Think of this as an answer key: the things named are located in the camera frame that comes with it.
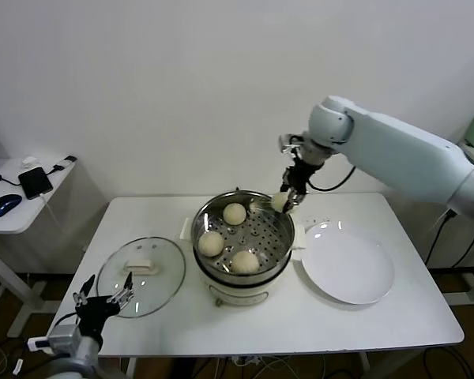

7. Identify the black power cable with adapter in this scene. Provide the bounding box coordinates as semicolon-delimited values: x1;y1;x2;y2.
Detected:
424;208;474;269

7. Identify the white phone charging cable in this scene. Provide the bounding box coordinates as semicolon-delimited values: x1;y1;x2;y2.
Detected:
39;193;88;253

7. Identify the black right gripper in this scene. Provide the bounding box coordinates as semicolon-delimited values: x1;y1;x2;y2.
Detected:
280;157;314;215

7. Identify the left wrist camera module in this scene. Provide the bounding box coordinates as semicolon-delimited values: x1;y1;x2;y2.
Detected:
27;324;82;351

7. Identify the white steamed baozi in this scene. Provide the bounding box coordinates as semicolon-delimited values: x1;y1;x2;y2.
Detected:
271;192;297;214
223;202;247;225
197;231;225;257
231;250;261;276

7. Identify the glass lid with cream handle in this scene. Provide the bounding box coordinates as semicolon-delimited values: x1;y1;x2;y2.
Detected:
96;236;186;319

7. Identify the black usb adapter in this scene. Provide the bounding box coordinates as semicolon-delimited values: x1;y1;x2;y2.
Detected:
51;156;78;174

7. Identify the blue computer mouse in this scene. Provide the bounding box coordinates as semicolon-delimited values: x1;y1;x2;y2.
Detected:
0;194;24;218

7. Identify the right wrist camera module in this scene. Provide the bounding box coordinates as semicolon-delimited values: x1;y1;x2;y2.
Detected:
278;133;306;156

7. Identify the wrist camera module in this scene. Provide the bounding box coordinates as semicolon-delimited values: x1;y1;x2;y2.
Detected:
278;133;306;156
27;324;82;351

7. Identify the white round plate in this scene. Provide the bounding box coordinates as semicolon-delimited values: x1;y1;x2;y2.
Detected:
299;220;396;305

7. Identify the black smartphone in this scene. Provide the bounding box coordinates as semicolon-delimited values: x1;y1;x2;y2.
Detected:
18;166;55;201

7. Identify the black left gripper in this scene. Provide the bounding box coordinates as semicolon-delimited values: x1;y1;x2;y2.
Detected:
73;271;136;336

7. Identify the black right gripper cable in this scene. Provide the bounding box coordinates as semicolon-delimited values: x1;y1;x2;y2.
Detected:
307;165;356;193

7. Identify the white side desk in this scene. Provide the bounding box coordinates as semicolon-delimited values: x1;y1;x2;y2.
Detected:
0;157;78;339

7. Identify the stainless steel steamer basket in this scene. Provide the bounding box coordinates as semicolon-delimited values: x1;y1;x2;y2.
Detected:
190;191;297;283

